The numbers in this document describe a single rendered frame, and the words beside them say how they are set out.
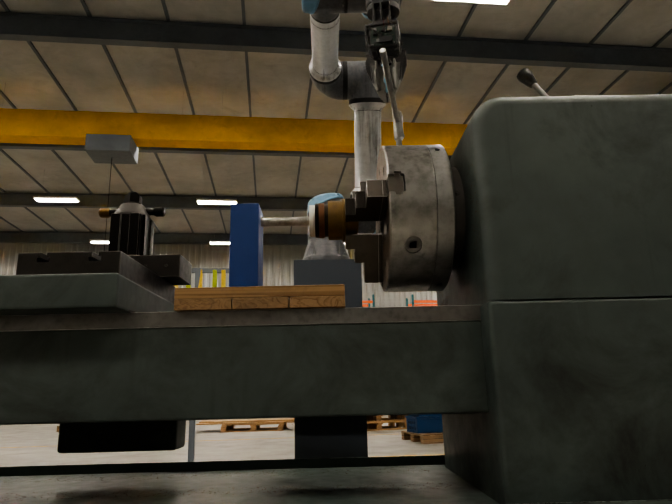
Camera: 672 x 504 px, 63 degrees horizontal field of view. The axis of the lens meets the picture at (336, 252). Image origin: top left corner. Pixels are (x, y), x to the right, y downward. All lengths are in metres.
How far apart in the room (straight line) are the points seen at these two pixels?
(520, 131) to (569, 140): 0.09
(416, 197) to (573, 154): 0.29
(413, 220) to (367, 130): 0.72
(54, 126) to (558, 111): 12.32
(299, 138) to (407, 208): 11.21
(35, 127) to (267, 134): 4.76
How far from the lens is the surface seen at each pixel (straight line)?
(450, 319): 0.99
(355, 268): 1.62
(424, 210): 1.05
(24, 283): 1.05
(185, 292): 1.00
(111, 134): 12.46
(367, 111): 1.73
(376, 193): 1.07
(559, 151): 1.09
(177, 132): 12.38
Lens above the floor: 0.72
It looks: 14 degrees up
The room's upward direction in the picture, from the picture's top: 1 degrees counter-clockwise
